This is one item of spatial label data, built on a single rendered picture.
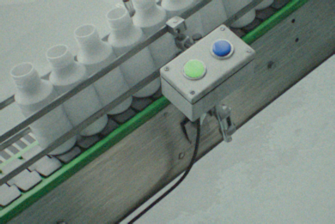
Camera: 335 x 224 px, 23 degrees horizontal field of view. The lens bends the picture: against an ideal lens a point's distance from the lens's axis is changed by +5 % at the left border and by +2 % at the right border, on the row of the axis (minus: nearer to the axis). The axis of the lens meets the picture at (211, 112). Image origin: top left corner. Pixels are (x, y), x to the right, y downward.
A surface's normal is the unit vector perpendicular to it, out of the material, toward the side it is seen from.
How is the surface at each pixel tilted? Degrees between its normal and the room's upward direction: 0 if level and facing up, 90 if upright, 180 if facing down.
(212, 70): 20
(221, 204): 0
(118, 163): 90
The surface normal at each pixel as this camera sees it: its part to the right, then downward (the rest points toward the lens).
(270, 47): 0.63, 0.39
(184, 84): 0.00, -0.55
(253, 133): -0.23, -0.73
